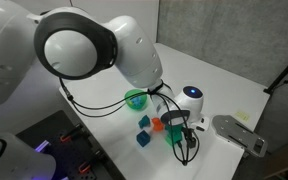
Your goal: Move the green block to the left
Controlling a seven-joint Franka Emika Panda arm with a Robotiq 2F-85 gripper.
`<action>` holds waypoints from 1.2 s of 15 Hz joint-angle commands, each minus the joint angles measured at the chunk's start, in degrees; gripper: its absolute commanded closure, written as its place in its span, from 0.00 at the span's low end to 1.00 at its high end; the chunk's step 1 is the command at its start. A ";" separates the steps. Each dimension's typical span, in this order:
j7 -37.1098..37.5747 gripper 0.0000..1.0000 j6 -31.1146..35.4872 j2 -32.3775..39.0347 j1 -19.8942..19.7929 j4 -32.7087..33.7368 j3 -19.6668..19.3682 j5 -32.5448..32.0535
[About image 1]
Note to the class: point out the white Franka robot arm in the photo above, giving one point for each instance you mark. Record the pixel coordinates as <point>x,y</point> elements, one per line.
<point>84,50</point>

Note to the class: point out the light blue rubber toy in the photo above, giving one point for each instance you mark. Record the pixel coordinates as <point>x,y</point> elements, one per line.
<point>136,101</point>

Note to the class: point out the black tripod stand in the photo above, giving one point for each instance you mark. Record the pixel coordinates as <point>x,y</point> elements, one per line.
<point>284,75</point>

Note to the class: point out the green plastic bowl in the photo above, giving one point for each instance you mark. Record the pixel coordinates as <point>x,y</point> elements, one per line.
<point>135,100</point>

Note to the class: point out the orange rubber toy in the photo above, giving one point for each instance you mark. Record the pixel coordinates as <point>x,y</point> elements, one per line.
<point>157,125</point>

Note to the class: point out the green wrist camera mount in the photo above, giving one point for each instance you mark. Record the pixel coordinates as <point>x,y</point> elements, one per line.
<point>174,131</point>

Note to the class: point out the purple glowing light strip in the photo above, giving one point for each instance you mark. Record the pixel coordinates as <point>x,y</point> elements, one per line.
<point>42,146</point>

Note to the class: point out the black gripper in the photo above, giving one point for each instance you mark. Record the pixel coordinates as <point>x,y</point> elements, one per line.
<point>190,140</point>

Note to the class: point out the yellow sticky note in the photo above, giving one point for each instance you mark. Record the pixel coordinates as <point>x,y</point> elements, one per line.
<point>242,115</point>

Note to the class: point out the teal rubber toy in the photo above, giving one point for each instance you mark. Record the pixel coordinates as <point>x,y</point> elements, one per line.
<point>144,122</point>

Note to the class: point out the grey metal mounting plate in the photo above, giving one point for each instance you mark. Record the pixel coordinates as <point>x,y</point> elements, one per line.
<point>237,135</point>

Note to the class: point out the dark blue rubber cube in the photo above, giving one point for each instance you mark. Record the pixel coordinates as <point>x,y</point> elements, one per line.
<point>143,138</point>

